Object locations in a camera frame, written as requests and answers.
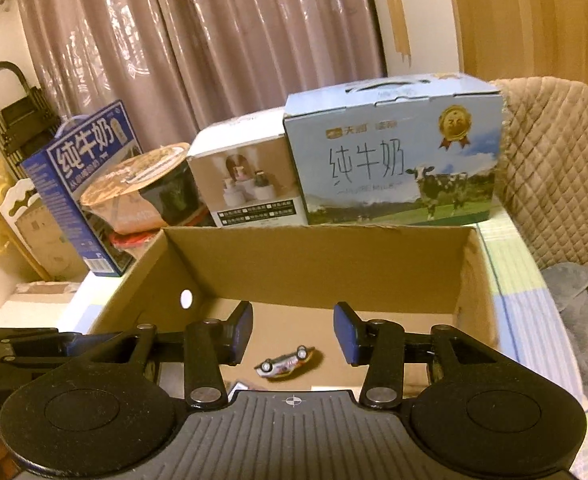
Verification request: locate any red instant rice bowl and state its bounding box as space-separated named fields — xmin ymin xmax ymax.
xmin=110 ymin=229 xmax=151 ymax=252

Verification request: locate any black folding rack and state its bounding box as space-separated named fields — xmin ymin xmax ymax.
xmin=0 ymin=61 xmax=63 ymax=182

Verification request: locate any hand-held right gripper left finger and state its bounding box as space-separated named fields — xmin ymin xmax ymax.
xmin=86 ymin=301 xmax=255 ymax=409

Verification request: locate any white humidifier box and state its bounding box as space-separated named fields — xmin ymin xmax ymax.
xmin=186 ymin=107 xmax=311 ymax=229

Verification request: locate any small toy car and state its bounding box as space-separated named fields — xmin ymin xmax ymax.
xmin=253 ymin=344 xmax=320 ymax=379

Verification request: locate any pink patterned curtain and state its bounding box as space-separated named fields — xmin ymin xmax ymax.
xmin=16 ymin=0 xmax=388 ymax=152

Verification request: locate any printed brown cardboard carton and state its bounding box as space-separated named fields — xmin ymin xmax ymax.
xmin=16 ymin=194 xmax=88 ymax=279

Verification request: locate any white carved chair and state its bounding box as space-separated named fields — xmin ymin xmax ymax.
xmin=0 ymin=177 xmax=55 ymax=282

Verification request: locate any grey cloth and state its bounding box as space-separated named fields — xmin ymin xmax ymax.
xmin=540 ymin=262 xmax=588 ymax=402

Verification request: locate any orange lid instant rice bowl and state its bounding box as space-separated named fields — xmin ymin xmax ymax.
xmin=80 ymin=142 xmax=201 ymax=234

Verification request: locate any wooden door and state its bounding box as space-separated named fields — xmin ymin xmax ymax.
xmin=443 ymin=0 xmax=588 ymax=87

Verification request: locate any dark blue milk carton box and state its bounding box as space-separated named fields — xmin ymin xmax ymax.
xmin=20 ymin=99 xmax=143 ymax=278

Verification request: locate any brown cardboard box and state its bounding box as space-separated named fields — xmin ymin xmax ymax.
xmin=88 ymin=224 xmax=501 ymax=397

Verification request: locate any light blue milk box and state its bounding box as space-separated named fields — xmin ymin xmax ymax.
xmin=282 ymin=72 xmax=504 ymax=226

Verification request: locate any beige quilted chair cover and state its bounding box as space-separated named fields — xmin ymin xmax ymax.
xmin=488 ymin=76 xmax=588 ymax=272

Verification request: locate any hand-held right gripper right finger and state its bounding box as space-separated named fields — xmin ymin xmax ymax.
xmin=334 ymin=301 xmax=497 ymax=409

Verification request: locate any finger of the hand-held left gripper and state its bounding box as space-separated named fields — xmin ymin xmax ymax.
xmin=0 ymin=327 xmax=60 ymax=349
xmin=1 ymin=333 xmax=124 ymax=364

